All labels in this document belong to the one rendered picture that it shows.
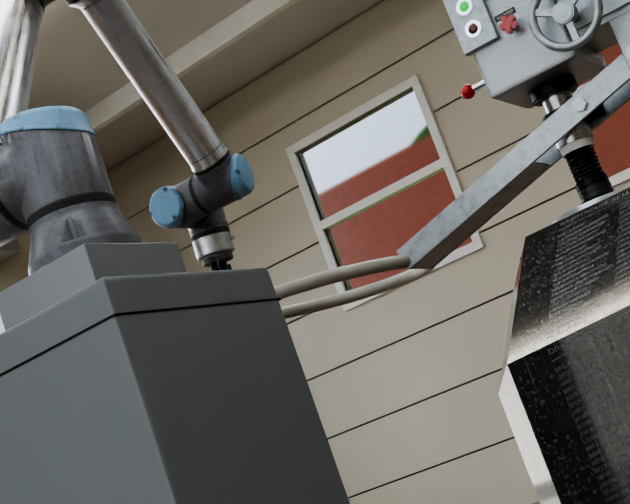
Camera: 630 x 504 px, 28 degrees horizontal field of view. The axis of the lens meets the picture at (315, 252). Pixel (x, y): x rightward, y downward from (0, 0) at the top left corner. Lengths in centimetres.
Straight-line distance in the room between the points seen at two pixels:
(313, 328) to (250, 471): 841
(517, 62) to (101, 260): 103
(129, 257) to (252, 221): 859
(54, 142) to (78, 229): 15
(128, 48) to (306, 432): 96
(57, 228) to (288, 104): 843
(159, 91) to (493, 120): 696
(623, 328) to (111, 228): 86
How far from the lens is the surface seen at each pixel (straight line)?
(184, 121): 264
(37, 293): 202
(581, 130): 262
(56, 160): 206
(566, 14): 251
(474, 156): 950
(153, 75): 261
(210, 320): 192
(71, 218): 202
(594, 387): 218
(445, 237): 268
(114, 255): 198
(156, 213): 275
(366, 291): 307
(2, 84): 237
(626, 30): 256
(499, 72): 260
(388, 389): 994
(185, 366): 184
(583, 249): 232
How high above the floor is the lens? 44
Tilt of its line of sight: 11 degrees up
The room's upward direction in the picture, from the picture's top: 20 degrees counter-clockwise
